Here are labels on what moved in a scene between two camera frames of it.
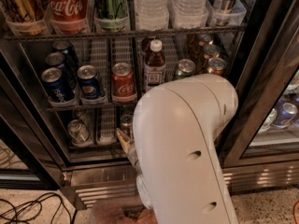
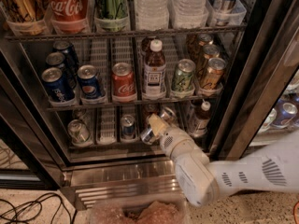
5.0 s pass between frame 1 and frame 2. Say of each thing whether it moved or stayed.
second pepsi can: stayed
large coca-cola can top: stayed
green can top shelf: stayed
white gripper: moved
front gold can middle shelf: stayed
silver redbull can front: moved
